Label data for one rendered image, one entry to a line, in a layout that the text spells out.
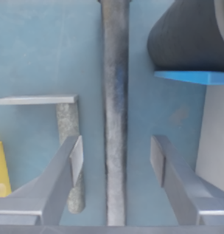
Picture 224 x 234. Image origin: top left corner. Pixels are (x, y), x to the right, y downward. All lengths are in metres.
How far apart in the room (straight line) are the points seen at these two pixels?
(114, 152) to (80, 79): 0.12
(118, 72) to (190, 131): 0.15
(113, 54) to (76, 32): 0.07
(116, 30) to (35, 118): 0.18
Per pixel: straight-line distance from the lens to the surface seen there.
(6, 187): 0.36
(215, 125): 0.27
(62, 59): 0.27
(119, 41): 0.22
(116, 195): 0.29
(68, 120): 0.25
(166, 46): 0.18
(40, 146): 0.31
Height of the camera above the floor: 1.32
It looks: 75 degrees down
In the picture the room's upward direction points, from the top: 177 degrees counter-clockwise
